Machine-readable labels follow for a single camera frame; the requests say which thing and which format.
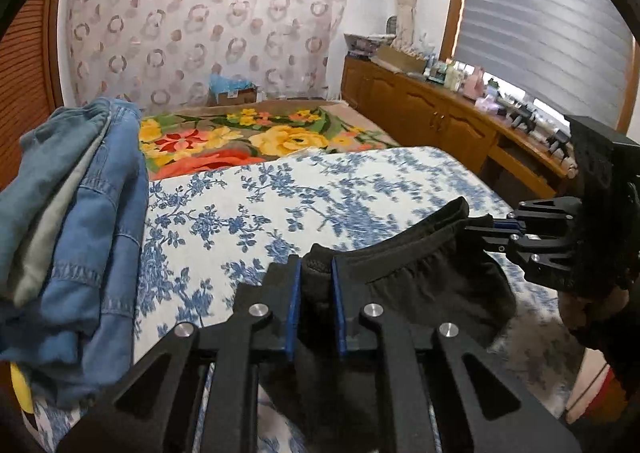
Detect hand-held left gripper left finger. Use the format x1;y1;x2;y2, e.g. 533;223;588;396
57;258;304;453

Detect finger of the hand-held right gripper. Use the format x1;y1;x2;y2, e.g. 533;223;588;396
492;198;584;235
464;225;577;290

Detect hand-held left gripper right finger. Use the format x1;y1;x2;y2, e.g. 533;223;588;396
330;255;583;453

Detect black pants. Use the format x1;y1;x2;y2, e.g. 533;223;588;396
257;197;518;453

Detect person's right hand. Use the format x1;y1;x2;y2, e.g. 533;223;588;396
557;283;635;350

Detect black stand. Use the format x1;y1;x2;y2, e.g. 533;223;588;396
505;103;539;129
545;130;574;156

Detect blue floral bedsheet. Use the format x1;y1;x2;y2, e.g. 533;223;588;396
30;145;586;453

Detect pink tissue pack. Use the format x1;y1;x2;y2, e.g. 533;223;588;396
472;95;506;114

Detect pink bottle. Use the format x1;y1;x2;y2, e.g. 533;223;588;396
462;68;487;99

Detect wooden cabinet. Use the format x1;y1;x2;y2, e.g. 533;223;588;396
341;55;577;200

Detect group of cosmetic bottles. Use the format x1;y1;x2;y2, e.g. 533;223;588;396
425;58;467;92

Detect colourful flower blanket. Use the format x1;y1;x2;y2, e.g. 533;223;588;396
137;100;401;182

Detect blue denim jeans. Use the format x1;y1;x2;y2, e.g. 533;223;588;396
0;100;151;410

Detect flat cardboard box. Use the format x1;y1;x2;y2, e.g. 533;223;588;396
372;45;429;77

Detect small cardboard box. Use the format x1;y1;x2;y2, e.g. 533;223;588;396
209;85;259;106

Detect blue plastic bag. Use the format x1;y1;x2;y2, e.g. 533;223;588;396
207;73;251;94

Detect stack of magazines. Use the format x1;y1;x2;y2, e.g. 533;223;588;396
344;33;397;56

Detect light blue jeans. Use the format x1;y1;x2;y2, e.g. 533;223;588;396
0;98;114;284

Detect yellow plush toy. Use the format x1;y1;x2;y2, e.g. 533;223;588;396
10;362;37;415

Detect wooden louvre wardrobe door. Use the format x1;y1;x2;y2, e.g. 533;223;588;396
0;0;67;194

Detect ring patterned curtain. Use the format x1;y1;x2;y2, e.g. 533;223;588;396
62;0;349;106

